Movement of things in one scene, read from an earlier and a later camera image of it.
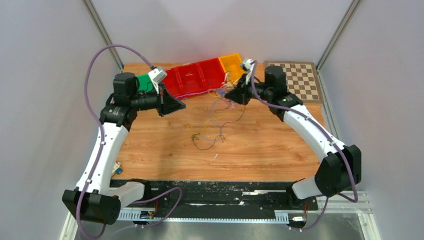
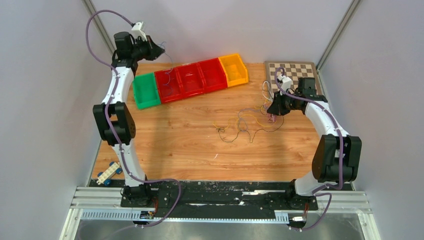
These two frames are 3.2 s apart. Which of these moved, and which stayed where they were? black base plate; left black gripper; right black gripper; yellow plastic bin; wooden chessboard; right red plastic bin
Moved: right black gripper; left black gripper
Stayed: wooden chessboard; yellow plastic bin; right red plastic bin; black base plate
